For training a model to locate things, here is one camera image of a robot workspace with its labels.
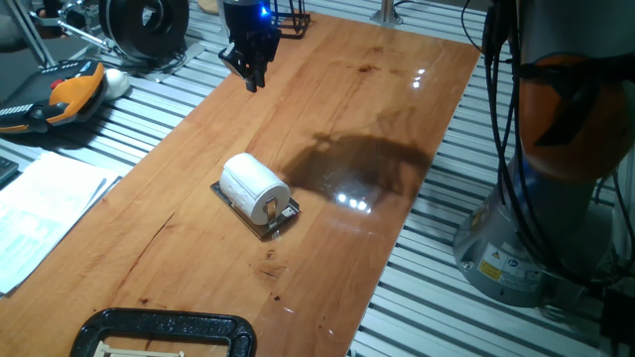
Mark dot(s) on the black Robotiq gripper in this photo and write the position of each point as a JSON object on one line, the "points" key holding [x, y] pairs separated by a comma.
{"points": [[248, 25]]}

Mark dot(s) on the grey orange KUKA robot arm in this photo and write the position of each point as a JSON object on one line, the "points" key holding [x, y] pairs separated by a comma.
{"points": [[560, 99]]}

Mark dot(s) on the dark metal roll holder plate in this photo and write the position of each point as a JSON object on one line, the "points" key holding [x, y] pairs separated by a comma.
{"points": [[278, 224]]}

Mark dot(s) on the round wooden board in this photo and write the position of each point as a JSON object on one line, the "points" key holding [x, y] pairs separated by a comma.
{"points": [[208, 6]]}

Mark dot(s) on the black round spool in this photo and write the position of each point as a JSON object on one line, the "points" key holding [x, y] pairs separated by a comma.
{"points": [[124, 30]]}

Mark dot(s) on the white computer mouse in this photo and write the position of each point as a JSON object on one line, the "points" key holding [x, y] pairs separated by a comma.
{"points": [[116, 84]]}

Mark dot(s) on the silver metal stand arms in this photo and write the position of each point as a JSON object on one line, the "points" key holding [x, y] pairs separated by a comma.
{"points": [[79, 34]]}

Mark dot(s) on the orange black teach pendant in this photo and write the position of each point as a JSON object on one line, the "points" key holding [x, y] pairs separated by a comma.
{"points": [[69, 94]]}

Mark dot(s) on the white paper sheets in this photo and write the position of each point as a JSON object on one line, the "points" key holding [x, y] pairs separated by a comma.
{"points": [[44, 208]]}

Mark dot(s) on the black computer keyboard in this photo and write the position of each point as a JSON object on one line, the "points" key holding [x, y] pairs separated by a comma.
{"points": [[6, 171]]}

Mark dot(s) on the black C-clamp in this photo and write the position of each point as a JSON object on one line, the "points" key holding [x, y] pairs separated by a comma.
{"points": [[164, 322]]}

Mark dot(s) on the silver metal post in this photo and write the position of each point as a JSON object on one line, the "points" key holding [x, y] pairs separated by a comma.
{"points": [[387, 12]]}

